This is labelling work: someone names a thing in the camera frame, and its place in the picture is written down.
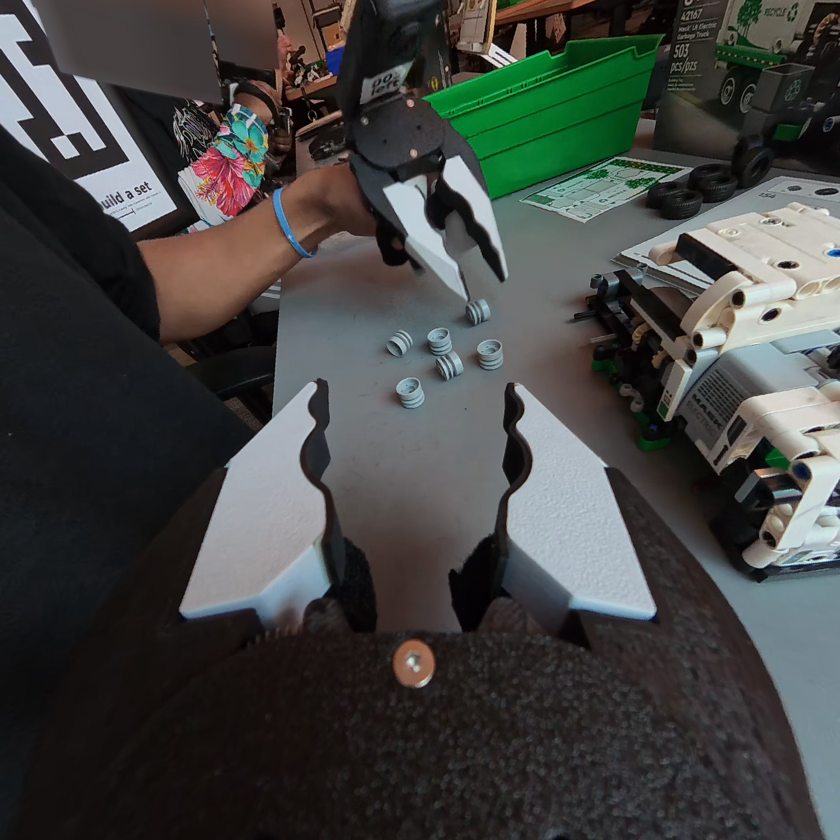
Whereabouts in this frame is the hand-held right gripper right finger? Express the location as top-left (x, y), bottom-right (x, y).
top-left (497, 382), bottom-right (658, 635)

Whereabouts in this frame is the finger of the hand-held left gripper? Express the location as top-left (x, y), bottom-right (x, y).
top-left (382, 175), bottom-right (471, 301)
top-left (435, 153), bottom-right (511, 284)

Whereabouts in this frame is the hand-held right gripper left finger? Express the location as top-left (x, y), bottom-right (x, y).
top-left (178, 378), bottom-right (349, 631)

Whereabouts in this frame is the person's left forearm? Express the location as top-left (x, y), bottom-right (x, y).
top-left (136, 176), bottom-right (317, 344)

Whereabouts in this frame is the white lego garbage truck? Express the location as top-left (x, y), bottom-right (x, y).
top-left (574, 201), bottom-right (840, 585)

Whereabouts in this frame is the lego set box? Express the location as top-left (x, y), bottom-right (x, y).
top-left (652, 0), bottom-right (840, 179)

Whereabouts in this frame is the lego instruction booklet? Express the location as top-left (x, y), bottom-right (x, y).
top-left (619, 173), bottom-right (840, 291)

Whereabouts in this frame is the person's left hand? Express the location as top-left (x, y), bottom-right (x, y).
top-left (308, 163), bottom-right (389, 238)

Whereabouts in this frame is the green sticker sheet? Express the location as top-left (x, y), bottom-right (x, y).
top-left (520, 155), bottom-right (694, 224)

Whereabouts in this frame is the green plastic bin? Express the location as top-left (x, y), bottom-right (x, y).
top-left (422, 33), bottom-right (668, 202)

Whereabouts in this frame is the blue wristband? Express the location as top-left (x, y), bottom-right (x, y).
top-left (272, 186), bottom-right (320, 259)

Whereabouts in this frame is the black office chair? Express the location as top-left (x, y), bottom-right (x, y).
top-left (176, 308), bottom-right (279, 424)

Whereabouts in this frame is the black and white sign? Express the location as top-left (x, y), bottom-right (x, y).
top-left (0, 0), bottom-right (179, 235)

